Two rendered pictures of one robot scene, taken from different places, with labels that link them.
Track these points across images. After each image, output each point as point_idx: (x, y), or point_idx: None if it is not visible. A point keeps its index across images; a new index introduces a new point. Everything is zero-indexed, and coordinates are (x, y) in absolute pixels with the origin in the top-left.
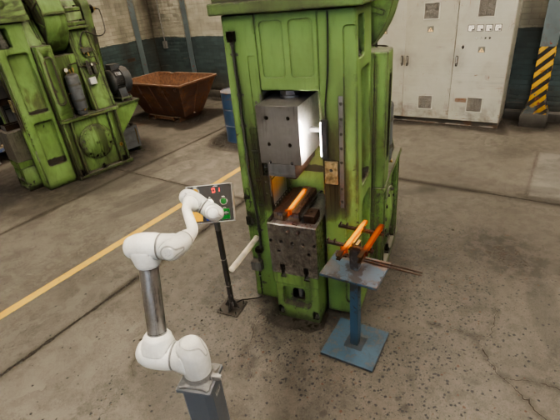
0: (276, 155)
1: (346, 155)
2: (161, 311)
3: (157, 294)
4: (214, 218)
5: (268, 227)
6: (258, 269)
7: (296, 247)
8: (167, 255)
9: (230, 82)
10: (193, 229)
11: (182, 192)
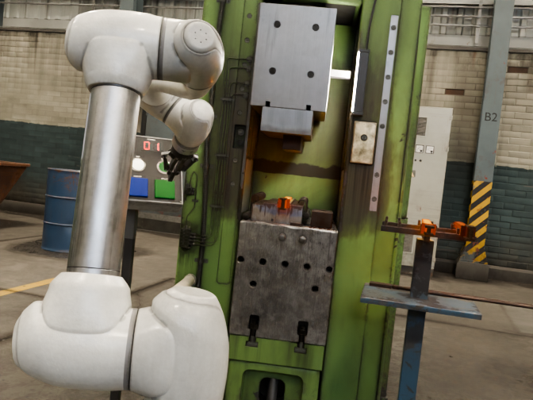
0: (281, 91)
1: (391, 113)
2: (125, 208)
3: (128, 158)
4: (204, 121)
5: (242, 231)
6: None
7: (291, 274)
8: (198, 38)
9: None
10: None
11: None
